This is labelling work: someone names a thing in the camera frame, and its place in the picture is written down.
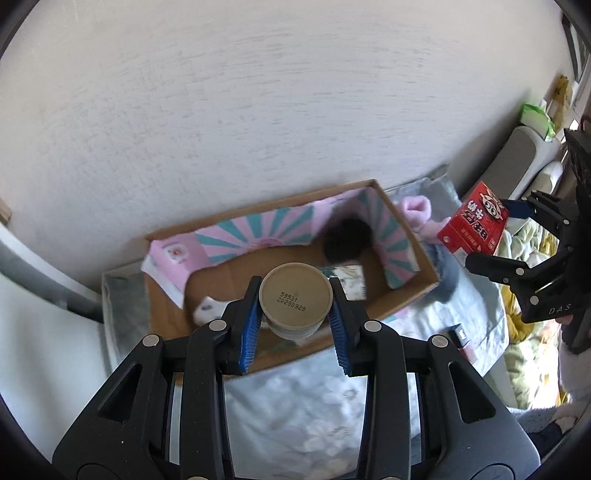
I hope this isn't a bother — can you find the grey fluffy sock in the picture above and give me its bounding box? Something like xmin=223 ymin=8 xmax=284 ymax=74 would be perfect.
xmin=421 ymin=242 xmax=463 ymax=299

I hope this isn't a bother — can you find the white pillow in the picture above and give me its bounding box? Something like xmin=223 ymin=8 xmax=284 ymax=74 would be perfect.
xmin=530 ymin=160 xmax=563 ymax=195

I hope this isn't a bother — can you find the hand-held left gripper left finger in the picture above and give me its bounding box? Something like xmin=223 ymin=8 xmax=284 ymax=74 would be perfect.
xmin=53 ymin=276 xmax=263 ymax=480

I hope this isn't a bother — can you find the pink teal printed cardboard box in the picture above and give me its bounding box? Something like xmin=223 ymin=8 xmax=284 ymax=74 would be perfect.
xmin=141 ymin=179 xmax=440 ymax=374

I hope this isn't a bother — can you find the floral yellow green blanket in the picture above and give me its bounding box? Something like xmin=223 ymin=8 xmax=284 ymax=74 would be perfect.
xmin=495 ymin=216 xmax=570 ymax=412

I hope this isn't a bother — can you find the small white printed carton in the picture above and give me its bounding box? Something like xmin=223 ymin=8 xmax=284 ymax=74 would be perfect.
xmin=322 ymin=264 xmax=366 ymax=302

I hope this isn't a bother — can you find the black hair scrunchie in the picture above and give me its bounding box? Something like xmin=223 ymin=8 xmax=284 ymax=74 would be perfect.
xmin=322 ymin=217 xmax=373 ymax=264

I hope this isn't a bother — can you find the white panda print sock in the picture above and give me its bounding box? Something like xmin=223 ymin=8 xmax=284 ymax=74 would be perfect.
xmin=192 ymin=296 xmax=232 ymax=326

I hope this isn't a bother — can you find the grey pillow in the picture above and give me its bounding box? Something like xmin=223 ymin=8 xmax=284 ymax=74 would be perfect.
xmin=499 ymin=126 xmax=563 ymax=200

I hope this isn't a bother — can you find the white curved frame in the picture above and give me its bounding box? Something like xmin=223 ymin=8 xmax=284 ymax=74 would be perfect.
xmin=0 ymin=220 xmax=105 ymax=325

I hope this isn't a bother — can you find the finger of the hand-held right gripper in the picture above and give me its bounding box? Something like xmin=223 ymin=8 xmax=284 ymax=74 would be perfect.
xmin=502 ymin=191 xmax=573 ymax=236
xmin=465 ymin=251 xmax=566 ymax=289

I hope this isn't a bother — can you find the person's fluffy clothing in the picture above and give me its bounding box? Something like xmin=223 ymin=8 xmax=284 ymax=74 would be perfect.
xmin=522 ymin=401 xmax=591 ymax=463

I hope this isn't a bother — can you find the person's right forearm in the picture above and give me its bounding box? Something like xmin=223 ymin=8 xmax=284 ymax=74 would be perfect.
xmin=556 ymin=342 xmax=591 ymax=408

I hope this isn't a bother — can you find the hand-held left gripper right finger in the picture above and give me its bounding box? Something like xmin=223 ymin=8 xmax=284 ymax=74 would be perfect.
xmin=329 ymin=278 xmax=540 ymax=480

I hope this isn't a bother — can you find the green tissue pack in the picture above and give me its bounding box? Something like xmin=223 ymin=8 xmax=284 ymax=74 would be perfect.
xmin=519 ymin=103 xmax=557 ymax=142

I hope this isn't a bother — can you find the round beige cosmetic jar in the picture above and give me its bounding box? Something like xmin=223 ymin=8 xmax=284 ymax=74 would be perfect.
xmin=258 ymin=261 xmax=334 ymax=343

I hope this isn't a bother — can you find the red milk carton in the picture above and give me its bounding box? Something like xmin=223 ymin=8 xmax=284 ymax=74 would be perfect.
xmin=437 ymin=180 xmax=509 ymax=257

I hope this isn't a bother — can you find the yellow packet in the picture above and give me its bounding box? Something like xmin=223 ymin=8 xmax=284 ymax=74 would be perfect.
xmin=551 ymin=74 xmax=574 ymax=128

